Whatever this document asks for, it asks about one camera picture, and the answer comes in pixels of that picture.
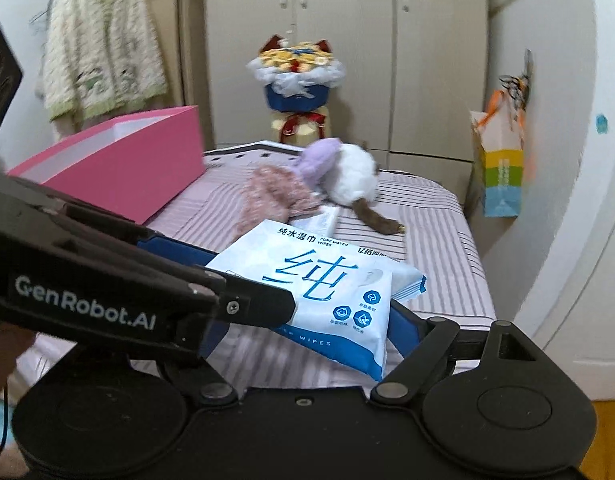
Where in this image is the small white tissue pack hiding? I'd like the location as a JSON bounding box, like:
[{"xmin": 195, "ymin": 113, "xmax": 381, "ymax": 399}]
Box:
[{"xmin": 290, "ymin": 203, "xmax": 341, "ymax": 233}]

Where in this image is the wet wipes pack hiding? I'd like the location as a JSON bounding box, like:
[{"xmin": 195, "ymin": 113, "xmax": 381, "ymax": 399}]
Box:
[{"xmin": 206, "ymin": 219, "xmax": 428, "ymax": 381}]

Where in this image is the pink cardboard box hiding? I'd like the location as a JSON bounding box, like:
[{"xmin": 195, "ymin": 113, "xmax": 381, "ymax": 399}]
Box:
[{"xmin": 7, "ymin": 105, "xmax": 205, "ymax": 226}]

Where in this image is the white door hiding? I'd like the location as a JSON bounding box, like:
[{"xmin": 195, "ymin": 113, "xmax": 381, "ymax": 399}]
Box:
[{"xmin": 512, "ymin": 0, "xmax": 615, "ymax": 403}]

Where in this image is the colourful paper gift bag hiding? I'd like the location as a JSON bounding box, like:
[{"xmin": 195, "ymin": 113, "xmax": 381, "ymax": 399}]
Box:
[{"xmin": 469, "ymin": 87, "xmax": 528, "ymax": 218}]

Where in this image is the black hanging cable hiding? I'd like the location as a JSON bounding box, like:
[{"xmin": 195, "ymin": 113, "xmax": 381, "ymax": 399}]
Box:
[{"xmin": 500, "ymin": 50, "xmax": 534, "ymax": 96}]

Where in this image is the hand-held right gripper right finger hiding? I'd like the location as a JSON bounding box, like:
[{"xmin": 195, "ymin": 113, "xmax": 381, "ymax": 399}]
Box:
[{"xmin": 370, "ymin": 300, "xmax": 541, "ymax": 406}]

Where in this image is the thin black cable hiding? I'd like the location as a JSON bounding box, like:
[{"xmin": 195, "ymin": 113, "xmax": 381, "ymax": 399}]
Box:
[{"xmin": 0, "ymin": 375, "xmax": 13, "ymax": 466}]

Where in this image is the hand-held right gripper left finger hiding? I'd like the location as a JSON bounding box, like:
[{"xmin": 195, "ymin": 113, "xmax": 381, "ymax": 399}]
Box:
[{"xmin": 152, "ymin": 317, "xmax": 240, "ymax": 408}]

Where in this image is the pink knitted item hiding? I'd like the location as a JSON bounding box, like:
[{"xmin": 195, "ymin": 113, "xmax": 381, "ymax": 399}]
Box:
[{"xmin": 236, "ymin": 166, "xmax": 322, "ymax": 238}]

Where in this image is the purple white plush toy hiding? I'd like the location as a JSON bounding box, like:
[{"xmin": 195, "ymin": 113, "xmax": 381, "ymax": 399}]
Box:
[{"xmin": 323, "ymin": 142, "xmax": 405, "ymax": 236}]

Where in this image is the flower bouquet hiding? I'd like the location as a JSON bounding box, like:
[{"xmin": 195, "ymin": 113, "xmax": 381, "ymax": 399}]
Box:
[{"xmin": 246, "ymin": 35, "xmax": 347, "ymax": 150}]

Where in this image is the beige wardrobe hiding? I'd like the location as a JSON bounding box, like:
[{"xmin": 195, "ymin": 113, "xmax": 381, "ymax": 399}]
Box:
[{"xmin": 202, "ymin": 0, "xmax": 491, "ymax": 183}]

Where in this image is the white green knit cardigan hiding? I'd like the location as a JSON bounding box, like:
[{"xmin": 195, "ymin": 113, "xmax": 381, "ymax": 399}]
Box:
[{"xmin": 34, "ymin": 0, "xmax": 169, "ymax": 123}]

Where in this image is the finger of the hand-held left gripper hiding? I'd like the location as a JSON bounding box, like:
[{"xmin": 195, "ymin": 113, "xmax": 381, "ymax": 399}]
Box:
[
  {"xmin": 207, "ymin": 268, "xmax": 296, "ymax": 328},
  {"xmin": 136, "ymin": 229, "xmax": 225, "ymax": 270}
]

